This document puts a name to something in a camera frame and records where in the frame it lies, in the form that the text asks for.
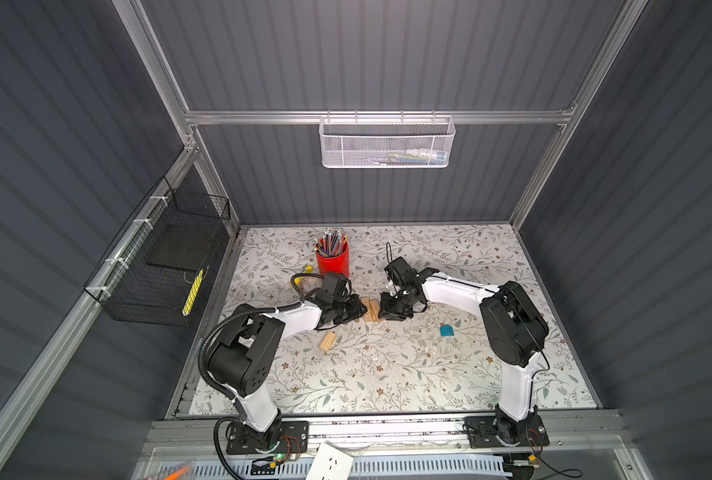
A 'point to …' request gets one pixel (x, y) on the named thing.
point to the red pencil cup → (339, 264)
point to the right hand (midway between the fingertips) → (382, 317)
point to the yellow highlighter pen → (308, 269)
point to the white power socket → (330, 463)
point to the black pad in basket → (184, 245)
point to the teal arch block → (446, 330)
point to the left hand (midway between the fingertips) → (366, 309)
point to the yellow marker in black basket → (192, 294)
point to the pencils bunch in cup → (331, 244)
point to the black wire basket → (152, 269)
